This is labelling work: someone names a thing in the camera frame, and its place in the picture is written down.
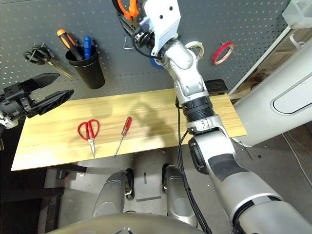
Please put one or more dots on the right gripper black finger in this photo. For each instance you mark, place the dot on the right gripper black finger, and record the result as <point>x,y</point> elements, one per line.
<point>142,7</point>
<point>125,23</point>

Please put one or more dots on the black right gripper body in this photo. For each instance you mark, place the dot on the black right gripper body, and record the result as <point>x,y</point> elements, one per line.
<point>142,39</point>

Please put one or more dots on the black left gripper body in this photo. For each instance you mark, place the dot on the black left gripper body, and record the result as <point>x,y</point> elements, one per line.
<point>14,102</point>

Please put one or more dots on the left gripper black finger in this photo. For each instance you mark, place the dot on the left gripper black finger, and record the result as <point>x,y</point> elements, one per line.
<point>44,79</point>
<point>56,98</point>

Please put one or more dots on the orange black pliers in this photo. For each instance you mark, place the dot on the orange black pliers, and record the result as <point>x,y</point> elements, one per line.
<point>133,8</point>

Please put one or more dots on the thin red tape roll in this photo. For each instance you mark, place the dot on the thin red tape roll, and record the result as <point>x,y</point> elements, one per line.
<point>214,59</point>

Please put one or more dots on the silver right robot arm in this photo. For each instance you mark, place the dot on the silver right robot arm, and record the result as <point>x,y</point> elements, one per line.
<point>190,70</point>

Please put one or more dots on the dark grey pegboard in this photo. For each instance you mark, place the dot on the dark grey pegboard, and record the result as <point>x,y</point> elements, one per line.
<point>219,19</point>

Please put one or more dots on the blue tape roll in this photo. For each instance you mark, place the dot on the blue tape roll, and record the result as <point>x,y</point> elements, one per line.
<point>156,65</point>

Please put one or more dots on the black plastic cup holder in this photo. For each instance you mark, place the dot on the black plastic cup holder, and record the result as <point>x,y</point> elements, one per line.
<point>92,75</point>

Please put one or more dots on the orange black screwdriver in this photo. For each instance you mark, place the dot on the orange black screwdriver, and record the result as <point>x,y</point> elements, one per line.
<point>65,39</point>

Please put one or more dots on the white tape roll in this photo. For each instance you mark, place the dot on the white tape roll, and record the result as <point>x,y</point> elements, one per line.
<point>195,44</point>

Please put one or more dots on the silver left robot leg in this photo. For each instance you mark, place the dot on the silver left robot leg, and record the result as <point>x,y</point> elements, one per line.
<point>112,195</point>

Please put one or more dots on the silver robot leg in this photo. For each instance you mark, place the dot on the silver robot leg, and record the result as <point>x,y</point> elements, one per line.
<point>180,200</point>
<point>112,195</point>

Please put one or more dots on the grey robot torso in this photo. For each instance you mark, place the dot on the grey robot torso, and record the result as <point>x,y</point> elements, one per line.
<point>122,226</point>

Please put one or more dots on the white appliance with oval window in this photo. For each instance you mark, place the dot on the white appliance with oval window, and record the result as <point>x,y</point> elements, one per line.
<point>268,117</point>

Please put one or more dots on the white plastic hook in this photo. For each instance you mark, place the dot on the white plastic hook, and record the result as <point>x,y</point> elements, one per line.
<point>295,41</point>

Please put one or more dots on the clear plastic bin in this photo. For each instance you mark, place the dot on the clear plastic bin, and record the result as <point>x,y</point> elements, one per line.
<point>297,14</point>

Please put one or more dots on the silver right robot leg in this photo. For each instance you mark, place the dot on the silver right robot leg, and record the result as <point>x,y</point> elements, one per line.
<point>180,200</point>

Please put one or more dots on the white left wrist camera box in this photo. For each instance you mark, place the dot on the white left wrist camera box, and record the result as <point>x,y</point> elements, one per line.
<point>6,122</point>

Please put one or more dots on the white shelf frame rail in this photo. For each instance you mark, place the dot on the white shelf frame rail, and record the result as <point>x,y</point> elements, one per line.
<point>262,59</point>

